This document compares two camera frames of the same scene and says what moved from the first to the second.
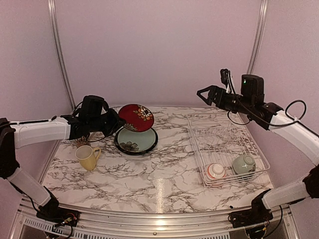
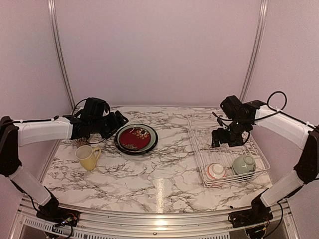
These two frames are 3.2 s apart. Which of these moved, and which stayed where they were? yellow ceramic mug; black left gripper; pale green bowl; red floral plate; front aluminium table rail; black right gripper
Moved: black right gripper; red floral plate
Stayed: black left gripper; front aluminium table rail; yellow ceramic mug; pale green bowl
